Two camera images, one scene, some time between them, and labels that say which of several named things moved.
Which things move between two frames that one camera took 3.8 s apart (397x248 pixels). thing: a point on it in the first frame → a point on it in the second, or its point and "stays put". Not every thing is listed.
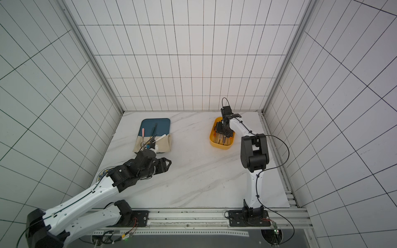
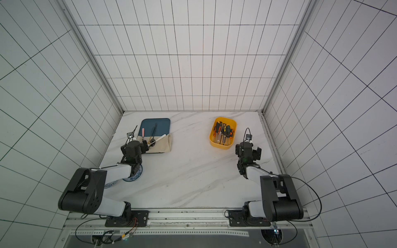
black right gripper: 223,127 → 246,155
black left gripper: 162,165 → 143,146
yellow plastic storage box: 215,145 stays put
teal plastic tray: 163,127 stays put
